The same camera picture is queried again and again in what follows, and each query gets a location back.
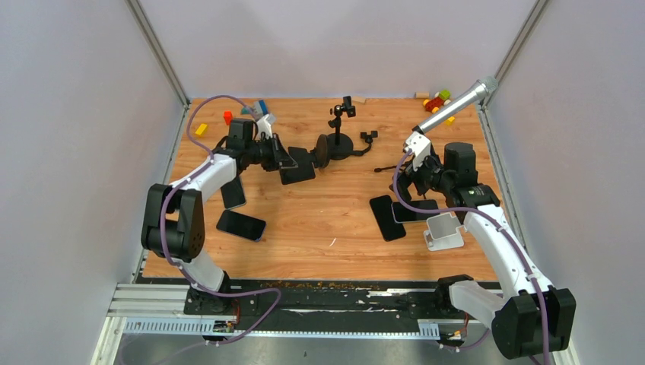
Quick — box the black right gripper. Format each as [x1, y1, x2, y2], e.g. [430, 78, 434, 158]
[389, 148, 452, 204]

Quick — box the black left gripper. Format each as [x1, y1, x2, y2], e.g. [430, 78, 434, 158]
[246, 134, 299, 173]

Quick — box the teal phone black screen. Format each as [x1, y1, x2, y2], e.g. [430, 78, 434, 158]
[220, 176, 246, 210]

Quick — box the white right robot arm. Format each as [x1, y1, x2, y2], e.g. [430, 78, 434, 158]
[392, 141, 577, 363]

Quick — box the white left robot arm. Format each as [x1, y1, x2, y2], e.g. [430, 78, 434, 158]
[141, 114, 297, 314]

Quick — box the silver aluminium phone stand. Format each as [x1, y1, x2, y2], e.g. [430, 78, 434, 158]
[424, 213, 465, 252]

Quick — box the black round-base clamp stand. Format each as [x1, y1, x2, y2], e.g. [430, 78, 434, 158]
[310, 96, 378, 169]

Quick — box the blue phone black screen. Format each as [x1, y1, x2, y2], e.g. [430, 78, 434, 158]
[216, 210, 267, 242]

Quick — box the black mini tripod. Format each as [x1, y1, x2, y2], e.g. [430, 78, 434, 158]
[373, 162, 410, 173]

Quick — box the blue white block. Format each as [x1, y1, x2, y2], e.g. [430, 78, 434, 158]
[253, 99, 269, 116]

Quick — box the red block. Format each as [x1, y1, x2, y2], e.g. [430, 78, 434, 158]
[223, 110, 234, 125]

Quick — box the yellow block left side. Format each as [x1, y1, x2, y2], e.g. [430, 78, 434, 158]
[195, 123, 209, 138]

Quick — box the red toy car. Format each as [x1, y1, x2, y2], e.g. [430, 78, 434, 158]
[423, 89, 451, 113]

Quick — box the silver microphone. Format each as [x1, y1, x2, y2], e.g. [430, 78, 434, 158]
[412, 76, 499, 134]

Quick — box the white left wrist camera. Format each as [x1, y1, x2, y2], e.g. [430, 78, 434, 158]
[256, 113, 277, 140]

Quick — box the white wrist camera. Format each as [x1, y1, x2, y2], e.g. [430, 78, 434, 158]
[403, 132, 431, 171]
[256, 113, 277, 140]

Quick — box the black phone silver frame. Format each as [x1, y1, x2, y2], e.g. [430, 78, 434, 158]
[392, 199, 438, 224]

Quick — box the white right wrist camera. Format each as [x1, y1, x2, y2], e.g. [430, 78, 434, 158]
[403, 132, 431, 171]

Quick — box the black phone dark frame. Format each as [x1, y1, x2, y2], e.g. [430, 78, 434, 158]
[369, 195, 406, 242]

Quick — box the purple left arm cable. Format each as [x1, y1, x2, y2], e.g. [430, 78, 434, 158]
[158, 94, 282, 348]

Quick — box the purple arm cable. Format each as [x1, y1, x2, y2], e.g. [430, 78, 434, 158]
[392, 151, 553, 365]
[158, 94, 282, 348]

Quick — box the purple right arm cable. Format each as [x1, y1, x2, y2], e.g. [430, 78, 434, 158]
[392, 151, 553, 365]

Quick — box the white slotted cable duct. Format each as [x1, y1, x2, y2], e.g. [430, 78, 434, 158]
[123, 318, 441, 339]

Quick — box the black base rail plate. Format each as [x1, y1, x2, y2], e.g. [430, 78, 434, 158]
[183, 279, 473, 320]

